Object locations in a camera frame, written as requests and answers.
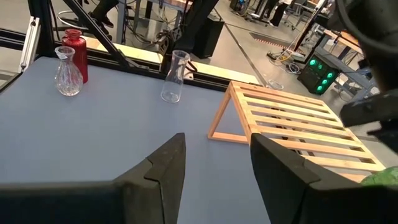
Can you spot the silver aluminium bar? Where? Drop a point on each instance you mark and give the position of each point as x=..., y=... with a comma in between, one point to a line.
x=30, y=43

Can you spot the smooth clear glass carafe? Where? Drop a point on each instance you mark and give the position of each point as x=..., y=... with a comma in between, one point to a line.
x=174, y=90

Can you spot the black table frame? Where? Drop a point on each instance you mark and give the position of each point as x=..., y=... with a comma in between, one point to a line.
x=43, y=28

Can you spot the person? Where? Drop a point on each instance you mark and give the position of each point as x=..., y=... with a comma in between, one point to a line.
x=273, y=12
x=102, y=12

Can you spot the black floor cabinet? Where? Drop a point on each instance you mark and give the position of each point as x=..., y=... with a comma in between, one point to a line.
x=208, y=37

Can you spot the wooden desk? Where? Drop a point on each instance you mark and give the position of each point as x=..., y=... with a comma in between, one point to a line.
x=345, y=39

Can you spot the clear glass vase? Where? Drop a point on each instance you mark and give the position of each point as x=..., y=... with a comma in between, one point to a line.
x=275, y=84

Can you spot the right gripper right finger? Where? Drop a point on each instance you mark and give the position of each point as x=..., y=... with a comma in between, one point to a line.
x=311, y=202

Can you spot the round ribbed green glass vase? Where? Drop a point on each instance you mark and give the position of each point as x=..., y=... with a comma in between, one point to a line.
x=384, y=177

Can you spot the red cylindrical glass vase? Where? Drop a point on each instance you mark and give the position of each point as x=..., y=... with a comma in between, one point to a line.
x=76, y=49

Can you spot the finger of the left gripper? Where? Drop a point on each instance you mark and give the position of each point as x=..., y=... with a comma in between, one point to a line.
x=367, y=110
x=388, y=140

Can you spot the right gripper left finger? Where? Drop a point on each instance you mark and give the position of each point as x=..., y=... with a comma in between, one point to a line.
x=93, y=202

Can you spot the wooden table side board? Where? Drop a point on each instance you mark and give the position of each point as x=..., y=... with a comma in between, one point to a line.
x=140, y=54

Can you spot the clear cut-glass vase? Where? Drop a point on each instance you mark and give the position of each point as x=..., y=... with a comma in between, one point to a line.
x=68, y=81

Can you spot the wooden slatted shelf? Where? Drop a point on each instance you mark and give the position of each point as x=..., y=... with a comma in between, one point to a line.
x=244, y=109

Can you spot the computer tower with green lights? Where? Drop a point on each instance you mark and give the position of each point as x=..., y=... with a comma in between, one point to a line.
x=314, y=77

